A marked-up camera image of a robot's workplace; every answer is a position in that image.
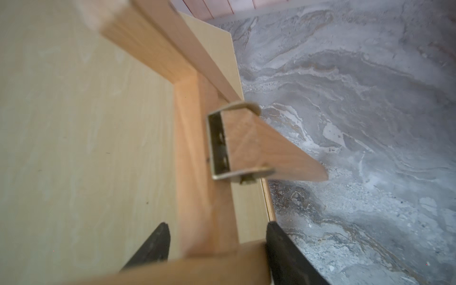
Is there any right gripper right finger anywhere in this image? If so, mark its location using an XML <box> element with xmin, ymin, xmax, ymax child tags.
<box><xmin>266</xmin><ymin>222</ymin><xmax>329</xmax><ymax>285</ymax></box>

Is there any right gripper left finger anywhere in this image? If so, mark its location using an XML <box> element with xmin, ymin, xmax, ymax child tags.
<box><xmin>121</xmin><ymin>222</ymin><xmax>171</xmax><ymax>271</ymax></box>

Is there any wooden easel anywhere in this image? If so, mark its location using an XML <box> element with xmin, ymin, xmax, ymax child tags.
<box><xmin>77</xmin><ymin>1</ymin><xmax>328</xmax><ymax>285</ymax></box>

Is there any plywood board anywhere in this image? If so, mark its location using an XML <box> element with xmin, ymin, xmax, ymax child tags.
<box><xmin>0</xmin><ymin>0</ymin><xmax>277</xmax><ymax>285</ymax></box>

